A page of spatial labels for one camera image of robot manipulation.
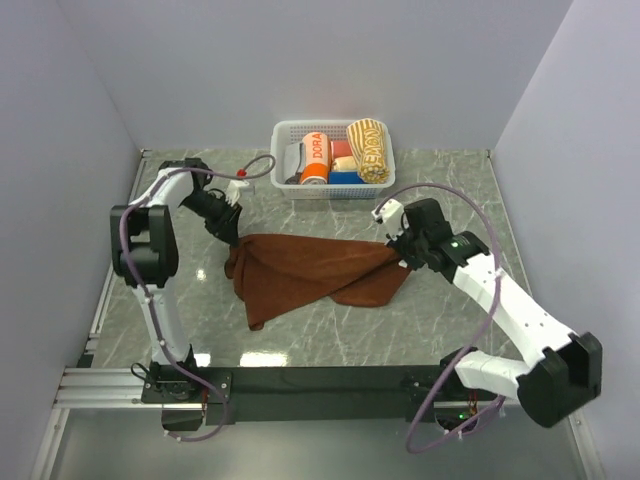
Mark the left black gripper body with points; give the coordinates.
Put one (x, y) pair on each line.
(217, 212)

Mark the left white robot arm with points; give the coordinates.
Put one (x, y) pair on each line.
(145, 255)

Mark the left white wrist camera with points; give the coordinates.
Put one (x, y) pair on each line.
(236, 188)

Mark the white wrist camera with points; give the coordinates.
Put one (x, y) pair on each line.
(390, 216)
(236, 188)

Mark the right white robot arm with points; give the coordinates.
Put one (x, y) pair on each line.
(559, 371)

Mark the black base beam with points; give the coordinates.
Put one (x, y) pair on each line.
(253, 394)

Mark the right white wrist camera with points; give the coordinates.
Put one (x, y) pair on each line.
(390, 216)

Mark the blue rolled towel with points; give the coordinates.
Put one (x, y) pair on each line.
(344, 178)

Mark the aluminium rail frame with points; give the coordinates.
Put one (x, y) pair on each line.
(85, 388)

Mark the white plastic basket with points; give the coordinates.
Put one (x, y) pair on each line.
(332, 159)

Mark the orange white rolled towel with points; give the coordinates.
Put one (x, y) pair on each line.
(318, 159)

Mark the grey rolled towel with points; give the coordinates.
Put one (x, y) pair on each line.
(294, 163)

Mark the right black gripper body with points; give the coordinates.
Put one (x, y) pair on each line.
(410, 247)

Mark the brown towel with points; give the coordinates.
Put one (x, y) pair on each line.
(273, 274)

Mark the yellow striped Doraemon towel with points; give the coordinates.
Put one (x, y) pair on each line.
(367, 141)

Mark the red rolled towel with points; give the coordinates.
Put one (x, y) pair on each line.
(340, 148)

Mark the cream rolled towel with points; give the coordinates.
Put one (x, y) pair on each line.
(344, 164)

